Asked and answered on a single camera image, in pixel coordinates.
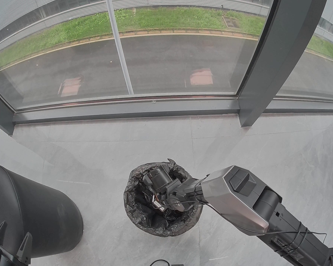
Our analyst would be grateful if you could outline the dark grey round chair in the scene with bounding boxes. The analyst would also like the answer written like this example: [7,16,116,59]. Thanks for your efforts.
[0,164,84,260]

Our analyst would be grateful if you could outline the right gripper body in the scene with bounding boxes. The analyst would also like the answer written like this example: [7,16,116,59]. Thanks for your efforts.
[152,191,188,213]

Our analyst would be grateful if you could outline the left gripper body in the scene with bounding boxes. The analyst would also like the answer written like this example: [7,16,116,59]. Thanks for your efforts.
[0,239,31,266]

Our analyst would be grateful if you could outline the black plastic bag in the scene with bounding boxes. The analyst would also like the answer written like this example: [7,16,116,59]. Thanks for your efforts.
[123,158,204,238]

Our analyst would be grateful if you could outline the window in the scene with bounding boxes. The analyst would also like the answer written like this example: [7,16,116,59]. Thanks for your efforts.
[0,0,333,135]

